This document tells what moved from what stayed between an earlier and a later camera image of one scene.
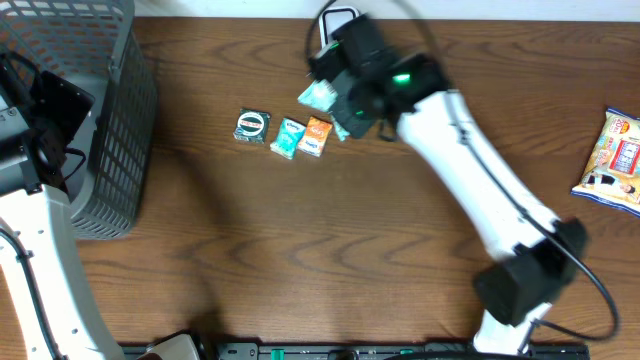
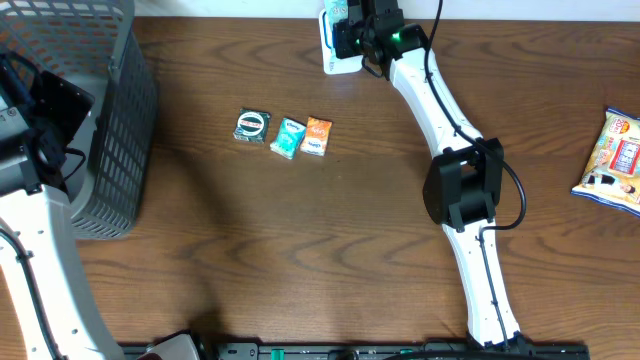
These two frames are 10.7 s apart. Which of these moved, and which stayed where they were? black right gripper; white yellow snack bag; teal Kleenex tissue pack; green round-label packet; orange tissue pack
Moved: black right gripper
Stayed: orange tissue pack; green round-label packet; teal Kleenex tissue pack; white yellow snack bag
